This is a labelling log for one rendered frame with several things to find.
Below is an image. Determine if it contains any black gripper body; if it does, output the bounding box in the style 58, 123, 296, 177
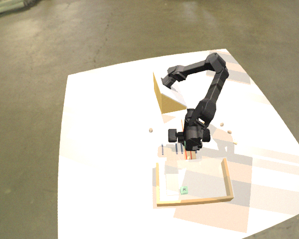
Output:
168, 127, 211, 143

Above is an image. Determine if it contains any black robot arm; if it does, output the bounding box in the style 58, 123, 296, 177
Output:
161, 52, 229, 151

